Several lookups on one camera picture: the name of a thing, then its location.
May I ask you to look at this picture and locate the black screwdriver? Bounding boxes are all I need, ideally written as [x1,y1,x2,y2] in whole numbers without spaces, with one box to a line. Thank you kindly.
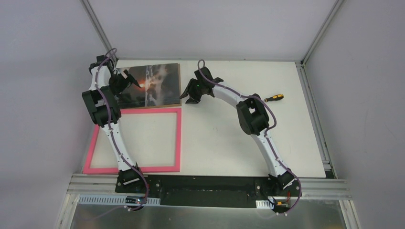
[264,94,284,103]

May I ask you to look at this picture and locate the pink photo frame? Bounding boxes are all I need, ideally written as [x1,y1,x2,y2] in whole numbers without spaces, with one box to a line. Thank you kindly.
[83,107,181,174]

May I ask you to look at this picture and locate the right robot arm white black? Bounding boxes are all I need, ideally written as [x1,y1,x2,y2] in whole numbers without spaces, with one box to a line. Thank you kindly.
[180,67,296,196]

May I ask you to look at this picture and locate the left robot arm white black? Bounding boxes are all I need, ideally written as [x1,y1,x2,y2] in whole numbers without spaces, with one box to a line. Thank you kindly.
[82,54,146,193]

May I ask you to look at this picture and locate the sunset landscape photo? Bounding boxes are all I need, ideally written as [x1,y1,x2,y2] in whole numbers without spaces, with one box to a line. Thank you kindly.
[115,63,181,108]

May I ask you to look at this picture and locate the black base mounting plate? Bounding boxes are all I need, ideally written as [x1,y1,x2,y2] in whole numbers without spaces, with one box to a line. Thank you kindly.
[115,175,300,208]

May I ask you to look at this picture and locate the brown frame backing board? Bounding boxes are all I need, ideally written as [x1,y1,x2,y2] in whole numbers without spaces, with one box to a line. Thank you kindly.
[117,63,182,110]

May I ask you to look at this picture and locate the left white cable duct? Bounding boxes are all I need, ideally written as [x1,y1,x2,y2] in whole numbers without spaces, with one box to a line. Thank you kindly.
[78,194,161,207]

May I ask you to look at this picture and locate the white cable duct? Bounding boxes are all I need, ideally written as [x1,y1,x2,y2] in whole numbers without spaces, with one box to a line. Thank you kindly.
[78,194,161,207]
[256,200,274,209]

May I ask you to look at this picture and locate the right white cable duct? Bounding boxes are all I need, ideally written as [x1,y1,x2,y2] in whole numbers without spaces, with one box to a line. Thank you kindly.
[256,200,274,209]

